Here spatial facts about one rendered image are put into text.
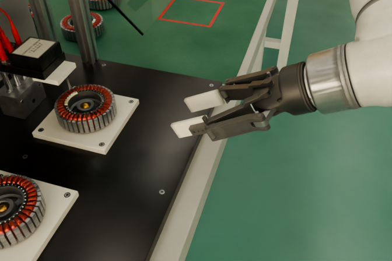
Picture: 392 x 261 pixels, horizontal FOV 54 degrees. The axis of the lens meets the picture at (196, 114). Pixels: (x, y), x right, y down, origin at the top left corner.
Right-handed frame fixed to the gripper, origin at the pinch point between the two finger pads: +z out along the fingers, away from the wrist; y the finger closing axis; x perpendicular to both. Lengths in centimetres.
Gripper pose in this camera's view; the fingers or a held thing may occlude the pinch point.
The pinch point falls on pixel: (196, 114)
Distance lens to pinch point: 66.5
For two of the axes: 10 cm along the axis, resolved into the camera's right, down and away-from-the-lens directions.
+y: 3.0, -6.3, 7.1
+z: -8.3, 2.0, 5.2
